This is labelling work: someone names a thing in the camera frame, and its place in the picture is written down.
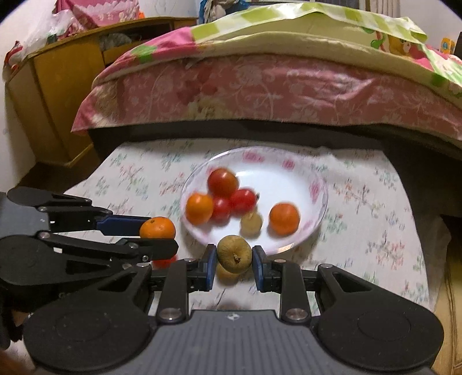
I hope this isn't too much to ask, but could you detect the grey cloth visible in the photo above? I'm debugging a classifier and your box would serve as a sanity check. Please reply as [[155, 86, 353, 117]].
[[99, 32, 132, 51]]

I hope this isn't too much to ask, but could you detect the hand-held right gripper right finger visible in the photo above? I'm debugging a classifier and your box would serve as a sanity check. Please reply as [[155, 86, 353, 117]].
[[252, 245, 379, 324]]

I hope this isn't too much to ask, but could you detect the white floral-rimmed plate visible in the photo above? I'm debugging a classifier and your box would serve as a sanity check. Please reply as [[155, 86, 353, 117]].
[[179, 146, 329, 256]]

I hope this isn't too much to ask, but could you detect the smooth orange mandarin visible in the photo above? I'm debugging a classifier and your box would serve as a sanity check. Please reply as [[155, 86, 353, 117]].
[[185, 193, 214, 225]]

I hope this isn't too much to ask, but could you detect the large red tomato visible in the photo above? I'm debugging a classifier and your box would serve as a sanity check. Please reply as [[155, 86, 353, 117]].
[[207, 168, 239, 198]]

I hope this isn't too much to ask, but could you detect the yellow wooden cabinet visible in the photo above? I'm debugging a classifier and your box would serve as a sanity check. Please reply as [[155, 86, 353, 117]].
[[5, 16, 199, 168]]

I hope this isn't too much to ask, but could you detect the white plastic bag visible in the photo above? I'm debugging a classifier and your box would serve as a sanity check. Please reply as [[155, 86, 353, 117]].
[[3, 9, 78, 69]]

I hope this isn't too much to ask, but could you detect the small red tomato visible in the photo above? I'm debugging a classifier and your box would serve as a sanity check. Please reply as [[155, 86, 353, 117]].
[[211, 197, 232, 222]]

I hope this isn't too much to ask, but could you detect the large yellow-brown longan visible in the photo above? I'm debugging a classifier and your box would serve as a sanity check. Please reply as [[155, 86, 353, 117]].
[[217, 235, 252, 273]]

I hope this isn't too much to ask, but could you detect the floral tablecloth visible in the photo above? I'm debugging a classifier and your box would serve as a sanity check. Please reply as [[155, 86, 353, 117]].
[[61, 139, 434, 314]]

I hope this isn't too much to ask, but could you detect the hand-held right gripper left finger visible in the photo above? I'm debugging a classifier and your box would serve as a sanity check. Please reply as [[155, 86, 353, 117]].
[[93, 244, 217, 324]]

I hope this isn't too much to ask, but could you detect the dimpled orange mandarin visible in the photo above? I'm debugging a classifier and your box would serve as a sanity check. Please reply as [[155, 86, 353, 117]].
[[139, 217, 177, 239]]

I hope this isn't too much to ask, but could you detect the colourful patchwork quilt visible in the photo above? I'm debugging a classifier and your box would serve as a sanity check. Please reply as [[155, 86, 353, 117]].
[[92, 2, 462, 94]]

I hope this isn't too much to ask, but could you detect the pink fabric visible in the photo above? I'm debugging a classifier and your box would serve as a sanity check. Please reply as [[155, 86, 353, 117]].
[[54, 0, 145, 27]]

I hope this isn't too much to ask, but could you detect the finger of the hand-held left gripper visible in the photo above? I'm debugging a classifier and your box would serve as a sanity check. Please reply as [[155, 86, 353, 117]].
[[7, 186, 149, 237], [38, 232, 180, 289]]

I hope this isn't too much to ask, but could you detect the pink floral bedsheet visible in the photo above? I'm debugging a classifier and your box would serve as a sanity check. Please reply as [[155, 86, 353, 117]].
[[70, 54, 462, 141]]

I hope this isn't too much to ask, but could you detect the red tomato with calyx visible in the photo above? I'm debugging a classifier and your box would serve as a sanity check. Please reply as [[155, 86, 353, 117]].
[[152, 254, 177, 269], [230, 189, 259, 214]]

